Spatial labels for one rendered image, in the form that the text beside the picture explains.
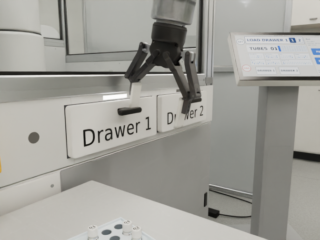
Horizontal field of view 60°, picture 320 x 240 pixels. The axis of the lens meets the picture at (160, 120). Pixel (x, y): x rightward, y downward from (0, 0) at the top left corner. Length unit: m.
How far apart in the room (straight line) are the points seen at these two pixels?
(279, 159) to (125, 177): 1.01
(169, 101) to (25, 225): 0.52
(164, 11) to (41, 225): 0.44
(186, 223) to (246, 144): 1.86
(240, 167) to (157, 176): 1.54
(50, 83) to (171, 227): 0.34
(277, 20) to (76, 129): 1.84
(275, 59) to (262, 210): 0.79
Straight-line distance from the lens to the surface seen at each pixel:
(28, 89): 0.56
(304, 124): 3.49
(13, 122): 0.55
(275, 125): 1.53
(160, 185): 0.90
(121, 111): 0.63
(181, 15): 0.59
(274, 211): 1.69
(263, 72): 1.39
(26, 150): 0.57
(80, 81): 0.62
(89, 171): 0.67
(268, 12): 2.25
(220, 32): 2.33
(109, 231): 0.39
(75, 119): 0.59
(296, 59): 1.51
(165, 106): 0.83
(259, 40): 1.53
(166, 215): 0.49
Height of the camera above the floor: 1.00
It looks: 10 degrees down
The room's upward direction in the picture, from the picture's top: straight up
